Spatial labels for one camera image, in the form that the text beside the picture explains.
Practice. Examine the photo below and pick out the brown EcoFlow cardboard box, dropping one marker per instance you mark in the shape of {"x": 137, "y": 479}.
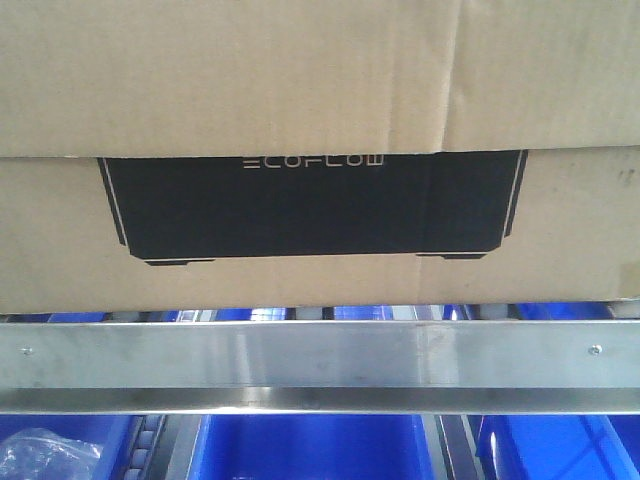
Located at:
{"x": 187, "y": 154}

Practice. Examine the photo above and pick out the blue bin lower middle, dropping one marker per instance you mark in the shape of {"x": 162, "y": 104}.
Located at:
{"x": 311, "y": 446}

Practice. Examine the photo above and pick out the blue bin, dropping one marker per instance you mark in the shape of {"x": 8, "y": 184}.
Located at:
{"x": 557, "y": 446}
{"x": 311, "y": 446}
{"x": 115, "y": 433}

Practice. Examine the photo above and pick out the roller track lower left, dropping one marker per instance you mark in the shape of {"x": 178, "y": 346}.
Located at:
{"x": 144, "y": 446}

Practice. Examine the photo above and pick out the blue bin lower left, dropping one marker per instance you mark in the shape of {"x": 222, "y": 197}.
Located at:
{"x": 115, "y": 433}

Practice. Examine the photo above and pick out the blue bin lower right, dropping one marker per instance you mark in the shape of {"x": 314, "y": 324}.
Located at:
{"x": 557, "y": 446}

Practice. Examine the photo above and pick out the clear plastic bag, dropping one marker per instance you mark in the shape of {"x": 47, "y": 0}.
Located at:
{"x": 41, "y": 454}

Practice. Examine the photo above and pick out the steel shelf front rail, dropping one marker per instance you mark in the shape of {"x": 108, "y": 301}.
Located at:
{"x": 442, "y": 367}

